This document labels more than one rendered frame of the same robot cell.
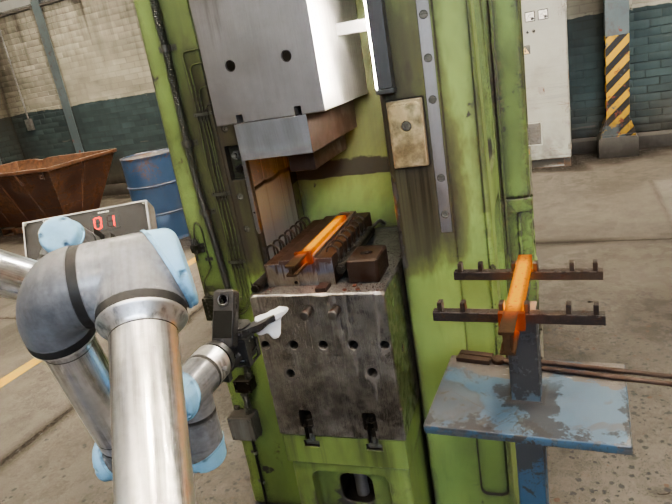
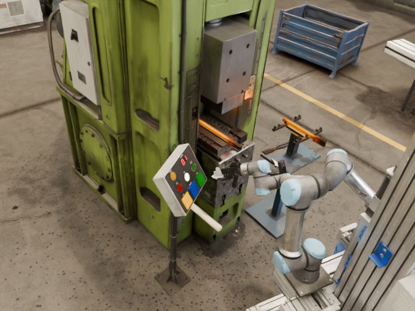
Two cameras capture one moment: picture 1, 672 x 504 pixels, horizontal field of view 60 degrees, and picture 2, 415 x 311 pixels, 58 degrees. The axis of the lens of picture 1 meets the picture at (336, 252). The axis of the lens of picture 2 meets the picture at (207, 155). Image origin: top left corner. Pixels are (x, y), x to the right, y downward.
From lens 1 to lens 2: 2.51 m
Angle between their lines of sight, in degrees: 61
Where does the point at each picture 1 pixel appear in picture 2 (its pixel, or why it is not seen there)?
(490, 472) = not seen: hidden behind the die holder
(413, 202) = (243, 108)
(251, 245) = (192, 144)
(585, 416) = (307, 153)
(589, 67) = not seen: outside the picture
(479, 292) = (251, 131)
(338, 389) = not seen: hidden behind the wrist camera
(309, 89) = (247, 83)
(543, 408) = (299, 156)
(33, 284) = (343, 173)
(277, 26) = (244, 63)
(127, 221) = (188, 155)
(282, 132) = (236, 100)
